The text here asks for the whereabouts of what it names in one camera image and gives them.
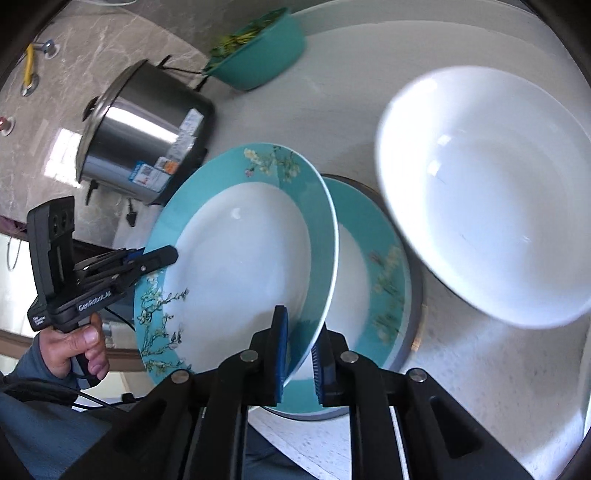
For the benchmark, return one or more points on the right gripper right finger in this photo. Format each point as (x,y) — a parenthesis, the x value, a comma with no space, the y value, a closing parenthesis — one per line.
(405,425)

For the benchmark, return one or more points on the large white bowl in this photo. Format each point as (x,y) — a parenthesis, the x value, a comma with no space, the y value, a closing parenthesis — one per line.
(487,176)

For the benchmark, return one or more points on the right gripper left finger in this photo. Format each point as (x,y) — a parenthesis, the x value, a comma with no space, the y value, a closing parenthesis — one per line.
(193,426)

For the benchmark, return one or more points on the stainless steel rice cooker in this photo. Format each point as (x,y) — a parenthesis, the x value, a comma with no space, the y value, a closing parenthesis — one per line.
(144,135)

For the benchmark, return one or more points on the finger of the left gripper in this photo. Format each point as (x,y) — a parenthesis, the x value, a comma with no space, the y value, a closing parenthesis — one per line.
(144,262)

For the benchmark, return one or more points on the person's left hand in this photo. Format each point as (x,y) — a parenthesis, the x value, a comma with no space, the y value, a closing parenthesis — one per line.
(57,348)

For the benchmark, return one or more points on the left forearm blue sleeve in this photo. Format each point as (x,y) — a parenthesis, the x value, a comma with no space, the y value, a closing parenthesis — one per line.
(38,419)

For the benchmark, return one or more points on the turquoise floral plate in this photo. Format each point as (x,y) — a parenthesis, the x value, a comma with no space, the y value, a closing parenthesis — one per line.
(372,304)
(254,229)

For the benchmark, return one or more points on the green basin with vegetables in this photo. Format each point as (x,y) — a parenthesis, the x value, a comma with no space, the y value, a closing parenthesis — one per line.
(258,52)

